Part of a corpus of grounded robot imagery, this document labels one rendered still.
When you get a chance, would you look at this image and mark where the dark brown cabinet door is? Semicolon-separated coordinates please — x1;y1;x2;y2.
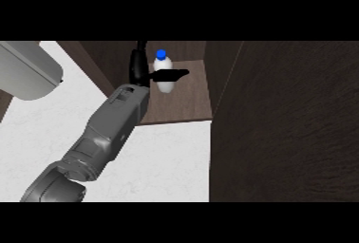
207;40;359;203

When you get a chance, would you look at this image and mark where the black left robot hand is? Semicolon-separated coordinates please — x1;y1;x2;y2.
127;40;190;88

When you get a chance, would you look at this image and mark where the white water bottle blue cap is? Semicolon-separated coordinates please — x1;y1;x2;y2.
152;48;176;94

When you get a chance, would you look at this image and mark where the dark brown wooden cabinet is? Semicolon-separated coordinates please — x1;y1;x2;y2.
56;40;243;126

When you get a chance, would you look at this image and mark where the pale grey appliance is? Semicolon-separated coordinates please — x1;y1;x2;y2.
0;40;65;102

